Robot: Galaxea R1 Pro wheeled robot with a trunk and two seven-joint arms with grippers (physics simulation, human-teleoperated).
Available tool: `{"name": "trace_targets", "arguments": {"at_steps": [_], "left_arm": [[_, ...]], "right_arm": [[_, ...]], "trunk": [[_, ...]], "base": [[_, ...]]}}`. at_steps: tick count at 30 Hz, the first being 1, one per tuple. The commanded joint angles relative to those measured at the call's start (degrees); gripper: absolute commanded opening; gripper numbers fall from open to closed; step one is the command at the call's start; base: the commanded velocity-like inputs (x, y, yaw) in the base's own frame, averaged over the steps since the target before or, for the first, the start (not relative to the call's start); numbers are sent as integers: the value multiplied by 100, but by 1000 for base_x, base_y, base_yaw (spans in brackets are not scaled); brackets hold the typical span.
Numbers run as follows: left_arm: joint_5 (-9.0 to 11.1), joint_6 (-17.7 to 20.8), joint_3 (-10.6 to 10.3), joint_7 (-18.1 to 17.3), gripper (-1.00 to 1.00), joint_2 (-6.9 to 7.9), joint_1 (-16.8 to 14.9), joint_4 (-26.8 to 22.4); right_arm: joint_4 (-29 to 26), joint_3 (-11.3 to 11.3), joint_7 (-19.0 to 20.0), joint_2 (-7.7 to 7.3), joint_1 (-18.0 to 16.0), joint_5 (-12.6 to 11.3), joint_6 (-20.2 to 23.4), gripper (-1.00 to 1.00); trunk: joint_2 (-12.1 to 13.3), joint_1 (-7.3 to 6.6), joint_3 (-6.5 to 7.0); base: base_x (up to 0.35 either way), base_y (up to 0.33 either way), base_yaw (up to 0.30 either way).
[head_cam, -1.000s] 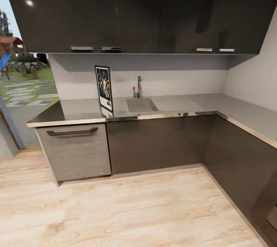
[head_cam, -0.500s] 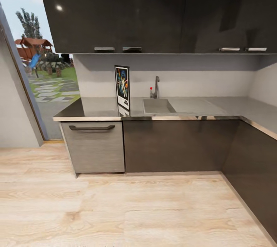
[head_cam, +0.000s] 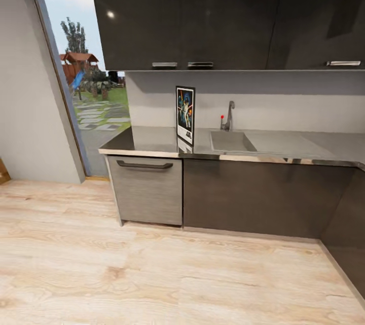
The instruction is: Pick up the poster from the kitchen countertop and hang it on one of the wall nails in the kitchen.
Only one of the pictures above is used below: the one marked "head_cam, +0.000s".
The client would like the poster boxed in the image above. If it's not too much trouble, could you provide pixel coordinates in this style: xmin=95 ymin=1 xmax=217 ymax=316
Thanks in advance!
xmin=176 ymin=86 xmax=196 ymax=147

